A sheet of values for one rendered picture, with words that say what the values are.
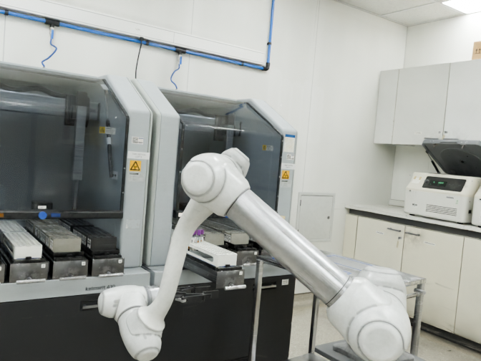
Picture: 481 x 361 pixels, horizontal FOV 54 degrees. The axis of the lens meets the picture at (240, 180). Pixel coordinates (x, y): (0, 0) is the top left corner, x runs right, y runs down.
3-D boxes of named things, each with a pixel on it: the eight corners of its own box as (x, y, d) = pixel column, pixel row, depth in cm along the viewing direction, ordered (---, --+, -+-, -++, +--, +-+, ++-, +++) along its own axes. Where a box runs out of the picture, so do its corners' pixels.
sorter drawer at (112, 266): (51, 243, 249) (52, 226, 249) (78, 242, 257) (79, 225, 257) (94, 279, 189) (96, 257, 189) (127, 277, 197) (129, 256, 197)
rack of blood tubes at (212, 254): (182, 254, 218) (183, 241, 218) (201, 253, 224) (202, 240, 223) (216, 270, 194) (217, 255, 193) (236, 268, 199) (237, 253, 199)
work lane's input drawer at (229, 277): (147, 252, 246) (148, 235, 246) (171, 251, 254) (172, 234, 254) (221, 292, 187) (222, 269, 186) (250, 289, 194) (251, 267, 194)
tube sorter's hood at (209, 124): (134, 203, 262) (142, 88, 259) (225, 205, 296) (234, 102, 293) (176, 218, 220) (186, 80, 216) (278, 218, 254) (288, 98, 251)
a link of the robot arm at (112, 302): (134, 299, 173) (146, 326, 163) (91, 304, 164) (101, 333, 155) (142, 277, 168) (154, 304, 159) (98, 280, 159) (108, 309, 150)
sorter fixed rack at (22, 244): (1, 246, 204) (2, 232, 203) (26, 246, 209) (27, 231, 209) (13, 262, 179) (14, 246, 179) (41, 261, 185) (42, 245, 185)
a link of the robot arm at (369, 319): (421, 316, 132) (431, 344, 111) (381, 356, 135) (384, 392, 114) (218, 141, 146) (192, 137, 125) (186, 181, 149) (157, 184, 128)
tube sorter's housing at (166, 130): (76, 345, 299) (94, 87, 291) (194, 327, 347) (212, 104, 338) (144, 435, 212) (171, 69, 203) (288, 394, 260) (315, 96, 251)
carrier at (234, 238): (246, 243, 248) (247, 232, 247) (248, 244, 246) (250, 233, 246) (227, 244, 241) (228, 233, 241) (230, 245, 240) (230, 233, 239)
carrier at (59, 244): (79, 251, 199) (80, 237, 199) (81, 252, 197) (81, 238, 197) (50, 253, 192) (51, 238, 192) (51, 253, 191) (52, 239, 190)
